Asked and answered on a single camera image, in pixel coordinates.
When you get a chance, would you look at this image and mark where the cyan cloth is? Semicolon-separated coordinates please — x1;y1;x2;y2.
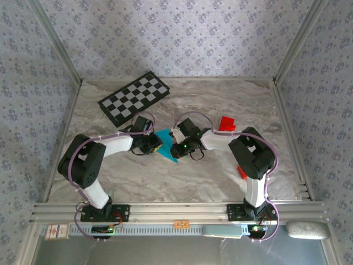
154;129;179;164

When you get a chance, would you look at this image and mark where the red stepped block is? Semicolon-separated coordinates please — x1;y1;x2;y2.
218;115;237;132

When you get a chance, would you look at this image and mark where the black grey chessboard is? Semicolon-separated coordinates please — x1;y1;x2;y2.
97;71;171;129

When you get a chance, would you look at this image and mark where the red white sticker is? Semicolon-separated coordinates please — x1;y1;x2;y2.
45;222;69;241

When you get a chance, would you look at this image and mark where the grey speckled pad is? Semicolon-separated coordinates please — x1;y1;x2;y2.
285;220;331;240

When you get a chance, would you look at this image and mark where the aluminium mounting rail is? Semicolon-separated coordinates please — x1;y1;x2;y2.
29;202;329;224

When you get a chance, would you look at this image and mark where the aluminium table edge rail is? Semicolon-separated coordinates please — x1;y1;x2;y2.
270;79;315;202
42;81;83;204
81;77;276;82

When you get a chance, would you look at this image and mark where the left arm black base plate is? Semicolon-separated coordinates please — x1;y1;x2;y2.
79;203;131;223

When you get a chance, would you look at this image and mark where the grey slotted cable duct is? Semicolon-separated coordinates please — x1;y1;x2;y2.
67;224;250;237

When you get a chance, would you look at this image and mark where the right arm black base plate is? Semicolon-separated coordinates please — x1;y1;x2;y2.
226;203;278;221

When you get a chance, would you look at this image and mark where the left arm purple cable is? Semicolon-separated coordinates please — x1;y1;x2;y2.
68;111;157;244

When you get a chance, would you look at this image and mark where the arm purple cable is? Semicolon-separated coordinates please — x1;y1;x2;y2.
68;111;157;244
173;110;280;243

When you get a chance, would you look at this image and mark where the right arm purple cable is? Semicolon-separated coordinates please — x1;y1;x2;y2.
173;110;280;243

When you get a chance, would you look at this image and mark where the aluminium frame post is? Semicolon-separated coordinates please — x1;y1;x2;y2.
26;0;83;85
272;0;329;85

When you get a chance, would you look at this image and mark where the aluminium frame leg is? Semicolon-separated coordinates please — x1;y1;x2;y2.
320;238;342;265
19;222;44;265

